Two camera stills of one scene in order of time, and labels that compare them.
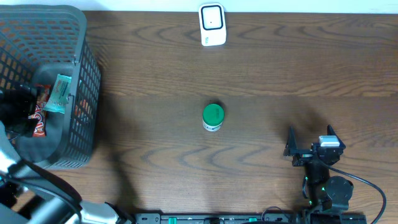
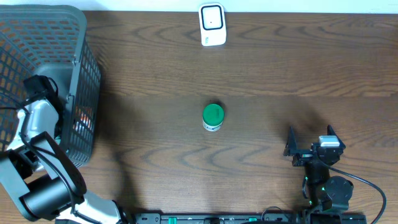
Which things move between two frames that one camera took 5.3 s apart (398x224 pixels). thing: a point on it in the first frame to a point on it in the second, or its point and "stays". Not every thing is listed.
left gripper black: x=22 y=103 to x=62 y=109
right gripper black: x=303 y=155 stays
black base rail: x=252 y=218 stays
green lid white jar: x=212 y=117 stays
